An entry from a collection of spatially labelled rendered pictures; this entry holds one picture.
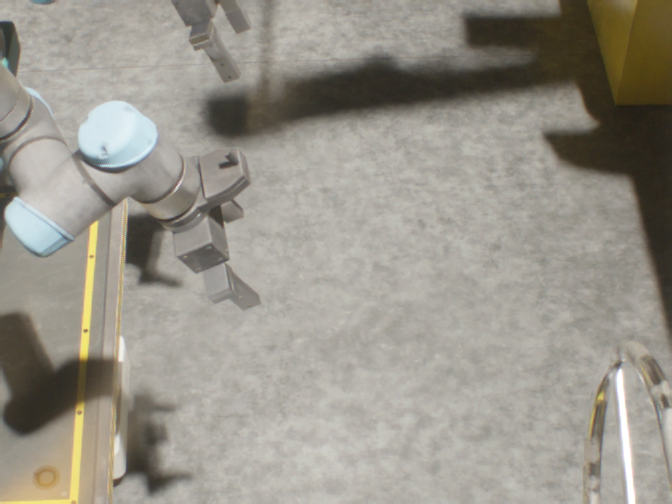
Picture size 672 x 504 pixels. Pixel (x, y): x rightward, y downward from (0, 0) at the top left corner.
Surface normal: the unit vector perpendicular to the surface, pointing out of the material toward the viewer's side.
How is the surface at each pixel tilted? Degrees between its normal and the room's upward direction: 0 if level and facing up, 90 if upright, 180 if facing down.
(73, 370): 0
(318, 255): 0
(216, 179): 25
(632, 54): 90
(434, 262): 0
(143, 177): 90
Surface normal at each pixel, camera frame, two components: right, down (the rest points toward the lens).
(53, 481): -0.02, -0.64
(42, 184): -0.36, -0.48
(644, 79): 0.02, 0.77
